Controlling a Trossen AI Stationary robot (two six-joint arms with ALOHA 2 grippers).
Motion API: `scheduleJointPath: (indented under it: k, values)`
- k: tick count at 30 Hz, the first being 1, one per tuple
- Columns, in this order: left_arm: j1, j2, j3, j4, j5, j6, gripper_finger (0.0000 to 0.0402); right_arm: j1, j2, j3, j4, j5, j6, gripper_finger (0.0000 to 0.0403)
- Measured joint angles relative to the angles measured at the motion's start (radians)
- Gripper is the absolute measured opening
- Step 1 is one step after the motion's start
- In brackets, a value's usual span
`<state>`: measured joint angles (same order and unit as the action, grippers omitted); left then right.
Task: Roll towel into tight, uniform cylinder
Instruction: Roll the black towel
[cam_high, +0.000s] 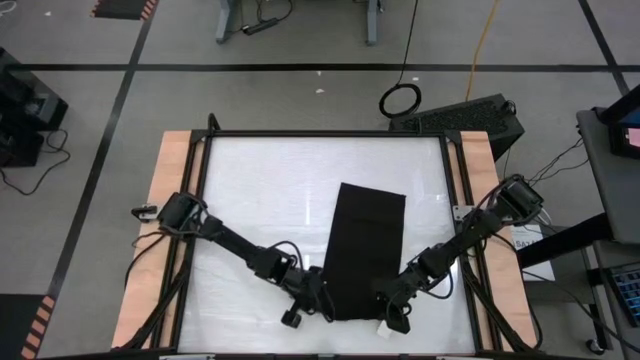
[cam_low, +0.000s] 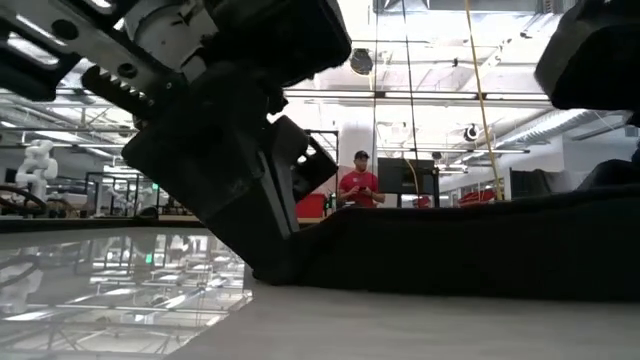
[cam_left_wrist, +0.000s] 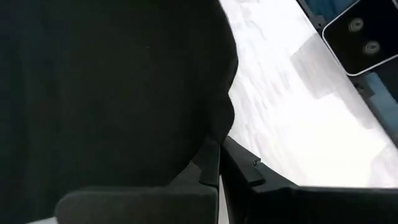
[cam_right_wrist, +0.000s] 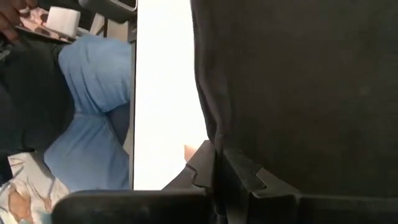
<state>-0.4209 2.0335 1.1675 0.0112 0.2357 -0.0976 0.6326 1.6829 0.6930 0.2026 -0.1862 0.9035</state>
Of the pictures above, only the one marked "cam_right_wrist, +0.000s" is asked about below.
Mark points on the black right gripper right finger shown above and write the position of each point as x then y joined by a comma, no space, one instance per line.
280,208

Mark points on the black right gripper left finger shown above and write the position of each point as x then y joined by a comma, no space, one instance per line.
140,207

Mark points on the black towel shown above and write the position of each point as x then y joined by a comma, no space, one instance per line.
295,93

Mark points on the floral patterned fabric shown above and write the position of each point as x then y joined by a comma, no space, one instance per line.
28,186

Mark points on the person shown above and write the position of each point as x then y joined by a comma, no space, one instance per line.
93,77

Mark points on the white block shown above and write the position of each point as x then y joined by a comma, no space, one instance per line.
63,20

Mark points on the leopard patterned item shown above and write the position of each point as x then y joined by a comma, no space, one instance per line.
35,26

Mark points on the person's hand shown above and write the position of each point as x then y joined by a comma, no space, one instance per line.
9,18

